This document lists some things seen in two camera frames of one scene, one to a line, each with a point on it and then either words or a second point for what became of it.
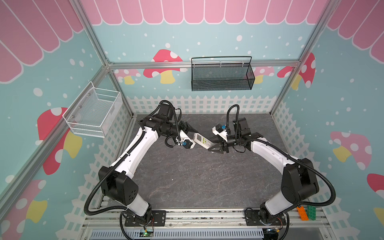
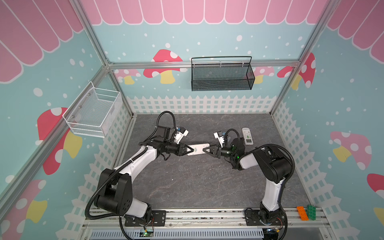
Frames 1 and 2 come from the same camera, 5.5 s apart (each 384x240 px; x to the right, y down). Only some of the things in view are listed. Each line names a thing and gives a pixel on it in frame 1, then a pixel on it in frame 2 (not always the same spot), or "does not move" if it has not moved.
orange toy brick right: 303,215 does not move
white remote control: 202,141 -> 198,149
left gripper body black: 182,126 -> 172,148
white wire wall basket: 94,111 does not move
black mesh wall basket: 219,73 does not move
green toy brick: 311,212 does not move
